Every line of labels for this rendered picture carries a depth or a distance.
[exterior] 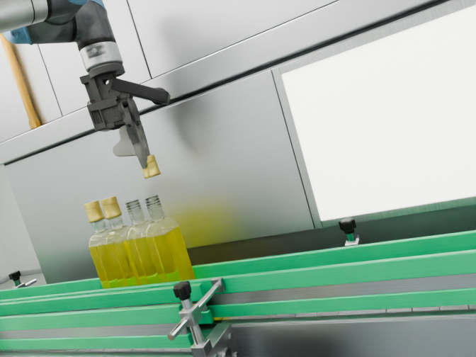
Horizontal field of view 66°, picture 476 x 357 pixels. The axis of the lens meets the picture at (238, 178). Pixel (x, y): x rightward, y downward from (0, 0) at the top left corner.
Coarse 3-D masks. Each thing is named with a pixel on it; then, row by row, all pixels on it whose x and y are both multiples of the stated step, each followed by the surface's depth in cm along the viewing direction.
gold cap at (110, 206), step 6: (108, 198) 80; (114, 198) 81; (102, 204) 80; (108, 204) 80; (114, 204) 80; (108, 210) 80; (114, 210) 80; (120, 210) 82; (108, 216) 80; (114, 216) 80
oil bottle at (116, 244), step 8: (112, 232) 80; (120, 232) 79; (112, 240) 80; (120, 240) 79; (112, 248) 80; (120, 248) 79; (128, 248) 80; (112, 256) 81; (120, 256) 80; (128, 256) 79; (112, 264) 81; (120, 264) 80; (128, 264) 79; (120, 272) 81; (128, 272) 80; (136, 272) 80; (120, 280) 81; (128, 280) 80; (136, 280) 80
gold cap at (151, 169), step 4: (148, 156) 75; (152, 156) 76; (148, 160) 75; (152, 160) 76; (148, 164) 75; (152, 164) 76; (156, 164) 76; (148, 168) 75; (152, 168) 76; (156, 168) 76; (144, 172) 76; (148, 172) 75; (152, 172) 76; (156, 172) 76; (160, 172) 77; (144, 176) 76; (148, 176) 75; (152, 176) 75
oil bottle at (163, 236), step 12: (156, 228) 74; (168, 228) 75; (156, 240) 75; (168, 240) 74; (180, 240) 77; (156, 252) 75; (168, 252) 74; (180, 252) 76; (156, 264) 76; (168, 264) 75; (180, 264) 76; (168, 276) 76; (180, 276) 75; (192, 276) 78
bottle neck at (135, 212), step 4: (132, 200) 80; (136, 200) 78; (128, 204) 78; (132, 204) 78; (136, 204) 78; (128, 208) 78; (132, 208) 78; (136, 208) 78; (140, 208) 79; (132, 212) 78; (136, 212) 78; (140, 212) 79; (132, 216) 78; (136, 216) 78; (140, 216) 79; (132, 220) 79; (136, 220) 78; (140, 220) 79; (132, 224) 79
